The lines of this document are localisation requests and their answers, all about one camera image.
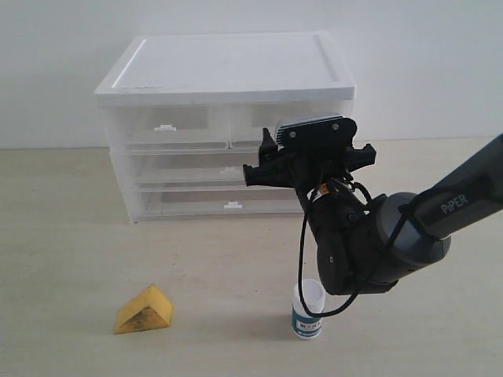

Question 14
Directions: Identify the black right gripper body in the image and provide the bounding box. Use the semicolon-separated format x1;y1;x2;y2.
243;144;376;190

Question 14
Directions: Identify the white capped medicine bottle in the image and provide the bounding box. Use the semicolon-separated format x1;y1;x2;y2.
291;279;325;339

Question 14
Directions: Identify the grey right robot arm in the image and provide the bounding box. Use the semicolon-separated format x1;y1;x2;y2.
243;126;502;296

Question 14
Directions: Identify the clear bottom wide drawer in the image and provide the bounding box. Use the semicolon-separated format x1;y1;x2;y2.
134;186;302;218

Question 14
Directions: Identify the clear wide drawer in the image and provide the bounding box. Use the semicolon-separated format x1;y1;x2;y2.
127;149;259;184
134;186;302;218

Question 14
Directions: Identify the white plastic drawer cabinet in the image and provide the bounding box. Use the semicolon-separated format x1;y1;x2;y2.
94;31;356;223

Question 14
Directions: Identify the clear middle wide drawer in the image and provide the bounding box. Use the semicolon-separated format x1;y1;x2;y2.
127;149;259;184

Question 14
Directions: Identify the yellow triangular wooden block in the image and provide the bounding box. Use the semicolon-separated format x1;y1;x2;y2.
113;284;174;335

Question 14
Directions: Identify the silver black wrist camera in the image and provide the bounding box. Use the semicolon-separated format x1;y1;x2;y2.
274;114;358;155

